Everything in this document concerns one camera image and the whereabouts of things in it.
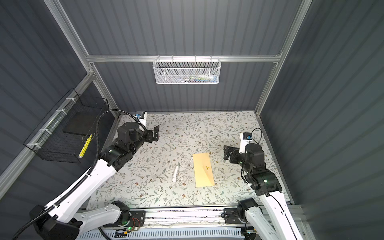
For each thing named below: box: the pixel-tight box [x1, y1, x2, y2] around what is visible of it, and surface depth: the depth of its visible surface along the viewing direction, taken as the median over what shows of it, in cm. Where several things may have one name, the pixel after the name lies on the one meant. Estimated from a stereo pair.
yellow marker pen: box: [78, 134, 93, 159], surface depth 71 cm
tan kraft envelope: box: [193, 152, 215, 188], surface depth 91 cm
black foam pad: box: [62, 111, 101, 141], surface depth 77 cm
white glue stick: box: [172, 165, 180, 183], surface depth 88 cm
